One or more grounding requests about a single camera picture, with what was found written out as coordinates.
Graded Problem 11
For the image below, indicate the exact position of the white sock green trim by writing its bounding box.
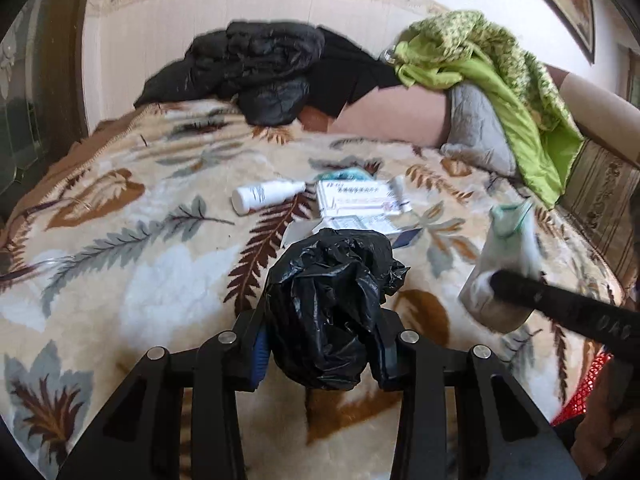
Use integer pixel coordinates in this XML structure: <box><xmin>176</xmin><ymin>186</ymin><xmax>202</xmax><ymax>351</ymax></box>
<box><xmin>459</xmin><ymin>200</ymin><xmax>542</xmax><ymax>334</ymax></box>

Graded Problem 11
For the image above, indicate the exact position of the black plastic bag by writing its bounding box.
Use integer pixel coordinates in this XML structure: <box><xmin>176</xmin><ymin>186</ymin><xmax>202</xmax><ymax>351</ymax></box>
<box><xmin>260</xmin><ymin>229</ymin><xmax>408</xmax><ymax>390</ymax></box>

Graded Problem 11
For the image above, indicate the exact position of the white blue striped box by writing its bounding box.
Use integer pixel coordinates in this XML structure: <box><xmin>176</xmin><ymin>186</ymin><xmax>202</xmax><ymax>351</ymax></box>
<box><xmin>311</xmin><ymin>216</ymin><xmax>423</xmax><ymax>249</ymax></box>

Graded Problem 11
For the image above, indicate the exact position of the small white tube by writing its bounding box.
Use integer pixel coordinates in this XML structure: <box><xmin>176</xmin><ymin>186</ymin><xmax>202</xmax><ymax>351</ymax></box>
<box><xmin>388</xmin><ymin>176</ymin><xmax>412</xmax><ymax>214</ymax></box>

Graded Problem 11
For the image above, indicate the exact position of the white medicine box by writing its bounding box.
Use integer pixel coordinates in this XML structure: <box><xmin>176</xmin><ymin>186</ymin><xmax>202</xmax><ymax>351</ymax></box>
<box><xmin>316</xmin><ymin>180</ymin><xmax>402</xmax><ymax>218</ymax></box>

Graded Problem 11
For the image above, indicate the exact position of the white spray bottle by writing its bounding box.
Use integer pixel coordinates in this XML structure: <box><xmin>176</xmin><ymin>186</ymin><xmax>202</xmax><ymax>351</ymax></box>
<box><xmin>231</xmin><ymin>180</ymin><xmax>306</xmax><ymax>216</ymax></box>

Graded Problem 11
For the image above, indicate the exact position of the teal wipes packet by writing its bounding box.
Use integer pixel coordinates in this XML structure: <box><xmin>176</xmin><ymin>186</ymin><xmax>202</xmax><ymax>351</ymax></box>
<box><xmin>317</xmin><ymin>167</ymin><xmax>374</xmax><ymax>182</ymax></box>

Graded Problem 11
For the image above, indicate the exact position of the red plastic basket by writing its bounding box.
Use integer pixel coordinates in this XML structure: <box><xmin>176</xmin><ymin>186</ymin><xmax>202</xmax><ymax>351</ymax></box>
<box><xmin>551</xmin><ymin>351</ymin><xmax>613</xmax><ymax>427</ymax></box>

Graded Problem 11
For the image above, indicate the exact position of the striped beige sofa cushion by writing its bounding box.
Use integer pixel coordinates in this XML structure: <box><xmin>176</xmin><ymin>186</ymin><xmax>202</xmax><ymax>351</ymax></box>
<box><xmin>560</xmin><ymin>140</ymin><xmax>639</xmax><ymax>289</ymax></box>

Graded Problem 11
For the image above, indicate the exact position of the leaf pattern fleece blanket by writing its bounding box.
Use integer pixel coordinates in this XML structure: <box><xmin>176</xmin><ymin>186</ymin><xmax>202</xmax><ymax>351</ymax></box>
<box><xmin>1</xmin><ymin>101</ymin><xmax>601</xmax><ymax>479</ymax></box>

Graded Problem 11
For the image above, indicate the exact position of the grey quilted pillow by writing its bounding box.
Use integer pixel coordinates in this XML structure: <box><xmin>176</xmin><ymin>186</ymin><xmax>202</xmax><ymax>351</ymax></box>
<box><xmin>440</xmin><ymin>81</ymin><xmax>518</xmax><ymax>178</ymax></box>

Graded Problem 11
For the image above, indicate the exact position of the green quilt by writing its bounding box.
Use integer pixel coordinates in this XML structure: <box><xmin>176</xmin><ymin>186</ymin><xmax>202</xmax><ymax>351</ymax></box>
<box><xmin>392</xmin><ymin>10</ymin><xmax>584</xmax><ymax>208</ymax></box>

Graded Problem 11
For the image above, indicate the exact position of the black jacket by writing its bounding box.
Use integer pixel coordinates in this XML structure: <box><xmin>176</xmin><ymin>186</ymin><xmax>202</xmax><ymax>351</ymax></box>
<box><xmin>134</xmin><ymin>21</ymin><xmax>400</xmax><ymax>127</ymax></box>

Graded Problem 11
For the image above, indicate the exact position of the dark wooden door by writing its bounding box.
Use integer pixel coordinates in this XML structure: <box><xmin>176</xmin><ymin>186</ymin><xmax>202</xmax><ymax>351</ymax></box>
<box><xmin>1</xmin><ymin>0</ymin><xmax>88</xmax><ymax>222</ymax></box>

